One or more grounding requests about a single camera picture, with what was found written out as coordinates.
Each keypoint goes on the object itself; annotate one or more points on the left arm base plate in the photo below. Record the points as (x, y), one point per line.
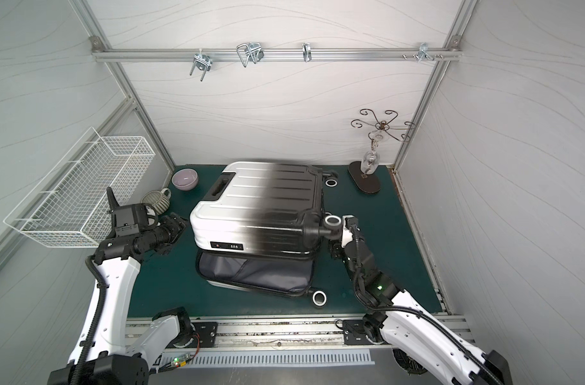
(204, 335)

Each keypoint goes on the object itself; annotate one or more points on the green table mat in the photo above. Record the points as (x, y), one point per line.
(170, 281)

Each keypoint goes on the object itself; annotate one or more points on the small metal hook clamp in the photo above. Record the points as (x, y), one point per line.
(306, 52)

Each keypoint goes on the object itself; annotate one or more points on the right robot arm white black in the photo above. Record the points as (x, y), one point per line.
(395, 318)

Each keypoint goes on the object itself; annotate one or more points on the metal bracket clamp right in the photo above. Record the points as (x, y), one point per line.
(424, 54)

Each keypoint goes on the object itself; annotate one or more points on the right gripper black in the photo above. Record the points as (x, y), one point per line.
(349, 230)

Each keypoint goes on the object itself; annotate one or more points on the metal u-bolt clamp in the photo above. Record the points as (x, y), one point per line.
(250, 53)
(201, 63)

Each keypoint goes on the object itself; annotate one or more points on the white vent grille strip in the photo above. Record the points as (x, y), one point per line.
(298, 358)

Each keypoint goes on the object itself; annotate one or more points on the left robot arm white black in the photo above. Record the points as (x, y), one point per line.
(101, 355)

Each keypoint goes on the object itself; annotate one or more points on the metal U-bolt clamp left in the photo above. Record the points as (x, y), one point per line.
(201, 63)

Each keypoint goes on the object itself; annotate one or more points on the white wire basket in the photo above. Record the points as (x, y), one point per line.
(68, 207)

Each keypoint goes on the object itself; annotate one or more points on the purple ceramic bowl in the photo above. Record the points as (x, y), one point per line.
(185, 179)

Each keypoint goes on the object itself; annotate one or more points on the aluminium cross rail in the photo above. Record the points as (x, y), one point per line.
(272, 55)

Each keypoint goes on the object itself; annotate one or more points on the striped ceramic mug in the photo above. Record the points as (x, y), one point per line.
(159, 200)

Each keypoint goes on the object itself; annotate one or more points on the clear wine glass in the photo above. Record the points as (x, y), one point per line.
(371, 159)

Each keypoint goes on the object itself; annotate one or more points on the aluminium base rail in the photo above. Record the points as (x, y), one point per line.
(301, 331)

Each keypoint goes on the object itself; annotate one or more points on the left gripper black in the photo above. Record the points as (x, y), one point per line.
(172, 228)

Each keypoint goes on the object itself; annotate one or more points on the black metal hook stand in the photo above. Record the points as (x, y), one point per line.
(371, 184)

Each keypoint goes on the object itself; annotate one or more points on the silver black hardshell suitcase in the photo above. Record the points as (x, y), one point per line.
(260, 228)

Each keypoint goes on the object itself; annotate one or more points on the metal U-bolt clamp middle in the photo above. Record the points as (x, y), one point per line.
(250, 53)

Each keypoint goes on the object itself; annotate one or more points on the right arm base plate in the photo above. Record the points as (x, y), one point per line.
(354, 333)

